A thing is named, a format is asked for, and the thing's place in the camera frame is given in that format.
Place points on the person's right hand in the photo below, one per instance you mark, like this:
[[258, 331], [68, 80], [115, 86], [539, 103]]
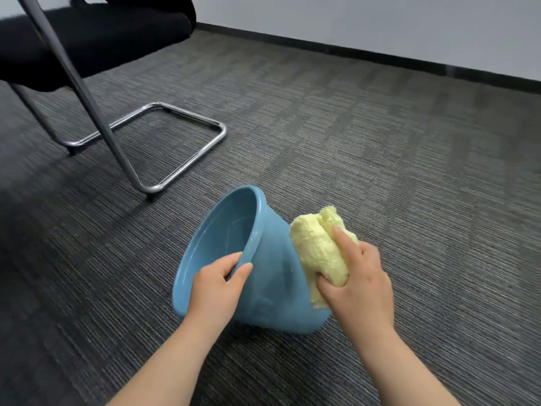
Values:
[[363, 295]]

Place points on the black mesh chair chrome frame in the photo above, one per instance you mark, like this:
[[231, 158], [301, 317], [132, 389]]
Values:
[[84, 38]]

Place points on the yellow microfibre cloth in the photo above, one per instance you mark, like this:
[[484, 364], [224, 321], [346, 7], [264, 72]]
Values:
[[312, 249]]

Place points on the person's left forearm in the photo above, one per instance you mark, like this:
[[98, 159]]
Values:
[[169, 372]]

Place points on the person's left hand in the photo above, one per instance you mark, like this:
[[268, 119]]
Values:
[[211, 295]]

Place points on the blue plastic bucket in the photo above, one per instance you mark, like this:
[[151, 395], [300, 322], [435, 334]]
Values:
[[270, 291]]

